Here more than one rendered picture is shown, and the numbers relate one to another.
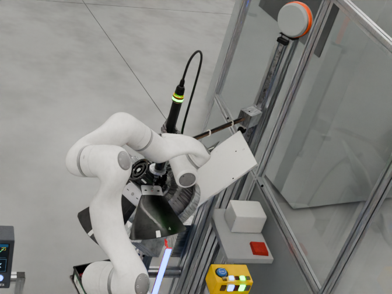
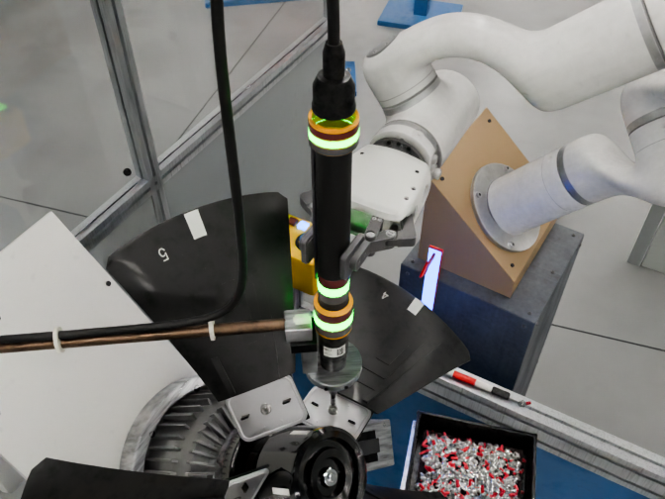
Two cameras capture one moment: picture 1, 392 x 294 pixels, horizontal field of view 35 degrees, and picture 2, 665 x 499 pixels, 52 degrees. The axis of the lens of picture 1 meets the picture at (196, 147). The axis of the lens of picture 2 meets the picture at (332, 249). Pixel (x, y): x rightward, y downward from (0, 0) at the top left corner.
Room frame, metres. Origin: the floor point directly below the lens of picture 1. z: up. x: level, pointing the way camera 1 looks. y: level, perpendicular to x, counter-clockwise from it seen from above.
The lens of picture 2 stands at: (2.41, 0.51, 2.00)
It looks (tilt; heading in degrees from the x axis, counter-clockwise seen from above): 46 degrees down; 233
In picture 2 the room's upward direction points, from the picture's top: straight up
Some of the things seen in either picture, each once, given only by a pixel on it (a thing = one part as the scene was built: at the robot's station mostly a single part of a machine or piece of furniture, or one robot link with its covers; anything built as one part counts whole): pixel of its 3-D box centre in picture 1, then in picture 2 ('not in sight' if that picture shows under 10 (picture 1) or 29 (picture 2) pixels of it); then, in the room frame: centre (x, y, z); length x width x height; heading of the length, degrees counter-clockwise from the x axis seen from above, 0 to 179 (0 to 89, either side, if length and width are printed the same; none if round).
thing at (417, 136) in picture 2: not in sight; (404, 158); (1.96, 0.05, 1.50); 0.09 x 0.03 x 0.08; 114
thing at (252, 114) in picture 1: (250, 116); not in sight; (2.65, -0.20, 1.39); 0.10 x 0.07 x 0.08; 149
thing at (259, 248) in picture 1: (259, 248); not in sight; (2.35, -0.44, 0.87); 0.08 x 0.08 x 0.02; 19
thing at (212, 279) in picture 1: (228, 282); (290, 252); (1.90, -0.29, 1.02); 0.16 x 0.10 x 0.11; 114
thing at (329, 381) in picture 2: (161, 160); (325, 344); (2.12, 0.12, 1.34); 0.09 x 0.07 x 0.10; 148
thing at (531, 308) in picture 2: not in sight; (465, 370); (1.49, -0.11, 0.46); 0.30 x 0.30 x 0.93; 20
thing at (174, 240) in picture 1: (187, 235); not in sight; (2.45, -0.09, 0.73); 0.15 x 0.09 x 0.22; 114
